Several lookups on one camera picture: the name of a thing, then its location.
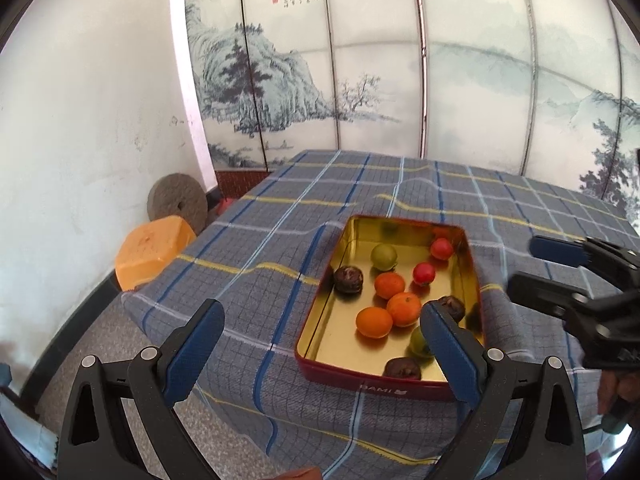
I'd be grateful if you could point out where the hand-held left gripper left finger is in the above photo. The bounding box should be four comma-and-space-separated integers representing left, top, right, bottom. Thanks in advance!
56, 298, 226, 480

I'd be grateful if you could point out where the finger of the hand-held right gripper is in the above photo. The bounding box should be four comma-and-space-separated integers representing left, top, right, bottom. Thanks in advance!
506, 271, 621, 333
529, 235, 640, 293

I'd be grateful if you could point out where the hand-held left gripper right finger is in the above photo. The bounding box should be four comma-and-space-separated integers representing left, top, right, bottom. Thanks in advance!
420, 302, 587, 480

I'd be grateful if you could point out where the large dark brown wrinkled fruit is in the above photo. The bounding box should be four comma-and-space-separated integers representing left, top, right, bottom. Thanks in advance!
436, 296, 467, 323

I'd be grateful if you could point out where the orange tangerine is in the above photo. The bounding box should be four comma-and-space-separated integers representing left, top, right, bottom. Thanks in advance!
355, 306, 394, 338
386, 292, 423, 328
374, 272, 406, 299

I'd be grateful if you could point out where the red and gold tin box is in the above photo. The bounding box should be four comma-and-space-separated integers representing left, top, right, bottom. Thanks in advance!
294, 214, 487, 403

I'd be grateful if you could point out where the green round fruit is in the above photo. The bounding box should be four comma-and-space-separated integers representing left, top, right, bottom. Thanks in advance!
370, 243, 399, 270
409, 326, 435, 359

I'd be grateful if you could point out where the person's right hand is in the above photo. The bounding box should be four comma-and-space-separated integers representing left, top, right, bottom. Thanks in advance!
597, 369, 636, 433

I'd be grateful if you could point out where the orange plastic stool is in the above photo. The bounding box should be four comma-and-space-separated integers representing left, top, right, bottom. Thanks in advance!
114, 215, 197, 292

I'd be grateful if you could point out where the blue grey plaid tablecloth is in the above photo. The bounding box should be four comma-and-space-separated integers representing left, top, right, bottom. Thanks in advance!
120, 149, 640, 480

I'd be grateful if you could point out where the round grey millstone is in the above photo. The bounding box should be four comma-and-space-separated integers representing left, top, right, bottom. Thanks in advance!
147, 173, 207, 236

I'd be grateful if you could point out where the white patterned cloth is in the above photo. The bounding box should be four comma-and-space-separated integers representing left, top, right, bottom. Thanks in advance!
0, 390, 58, 466

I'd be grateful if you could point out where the landscape painted folding screen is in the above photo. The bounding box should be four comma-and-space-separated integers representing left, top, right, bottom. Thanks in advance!
183, 0, 640, 221

